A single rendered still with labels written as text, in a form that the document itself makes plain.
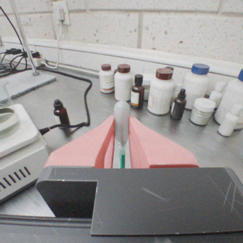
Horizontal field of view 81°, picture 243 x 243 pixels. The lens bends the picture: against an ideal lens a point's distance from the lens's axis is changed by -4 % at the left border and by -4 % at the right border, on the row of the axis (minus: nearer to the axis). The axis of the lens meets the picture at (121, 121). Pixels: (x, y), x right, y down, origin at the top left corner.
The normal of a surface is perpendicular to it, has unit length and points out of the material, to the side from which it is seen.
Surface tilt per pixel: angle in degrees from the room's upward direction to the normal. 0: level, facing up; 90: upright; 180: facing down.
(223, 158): 0
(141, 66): 90
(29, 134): 0
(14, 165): 90
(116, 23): 90
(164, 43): 90
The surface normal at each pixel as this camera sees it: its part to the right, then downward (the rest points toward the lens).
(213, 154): 0.00, -0.79
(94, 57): -0.52, 0.53
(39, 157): 0.66, 0.46
